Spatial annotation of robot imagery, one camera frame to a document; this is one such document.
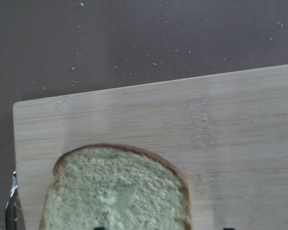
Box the bread slice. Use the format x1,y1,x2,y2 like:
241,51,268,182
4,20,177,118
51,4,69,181
39,143,192,230

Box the wooden cutting board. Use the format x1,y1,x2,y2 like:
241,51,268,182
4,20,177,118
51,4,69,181
13,65,288,230

